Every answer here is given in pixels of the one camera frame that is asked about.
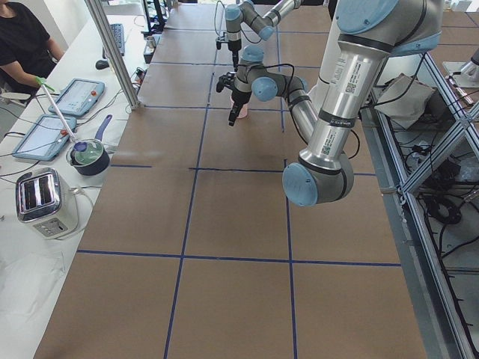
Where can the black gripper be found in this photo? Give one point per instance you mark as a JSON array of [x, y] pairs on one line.
[[239, 97], [234, 48]]

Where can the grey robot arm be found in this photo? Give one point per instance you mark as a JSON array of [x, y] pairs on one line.
[[261, 25], [363, 36]]

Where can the pink mesh pen holder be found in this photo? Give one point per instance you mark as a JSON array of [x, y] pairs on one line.
[[243, 112]]

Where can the metal cup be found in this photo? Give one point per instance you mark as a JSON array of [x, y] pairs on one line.
[[150, 42]]

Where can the black keyboard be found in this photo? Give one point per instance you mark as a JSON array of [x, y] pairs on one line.
[[118, 35]]

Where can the black computer mouse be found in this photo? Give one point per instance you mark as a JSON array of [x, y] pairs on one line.
[[101, 64]]

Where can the dark pot with glass lid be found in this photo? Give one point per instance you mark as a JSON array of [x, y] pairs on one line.
[[89, 156]]

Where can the blue teach pendant far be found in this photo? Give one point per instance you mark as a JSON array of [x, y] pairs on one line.
[[79, 97]]

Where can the blue teach pendant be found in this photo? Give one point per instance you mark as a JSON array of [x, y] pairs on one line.
[[44, 140], [79, 97]]

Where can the grey bag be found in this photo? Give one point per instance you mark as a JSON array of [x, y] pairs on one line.
[[404, 100]]

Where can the blue teach pendant near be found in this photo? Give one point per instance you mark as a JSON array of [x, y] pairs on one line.
[[44, 140]]

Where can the person in black shirt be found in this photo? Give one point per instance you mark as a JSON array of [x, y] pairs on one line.
[[28, 52]]

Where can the silver toaster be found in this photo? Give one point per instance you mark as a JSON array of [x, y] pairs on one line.
[[45, 203]]

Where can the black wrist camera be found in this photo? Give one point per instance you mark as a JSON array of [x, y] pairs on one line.
[[221, 39], [225, 81]]

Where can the aluminium frame post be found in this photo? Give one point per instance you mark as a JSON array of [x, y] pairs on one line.
[[112, 52]]

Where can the aluminium frame rail right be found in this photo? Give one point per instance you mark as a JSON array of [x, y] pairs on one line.
[[429, 173]]

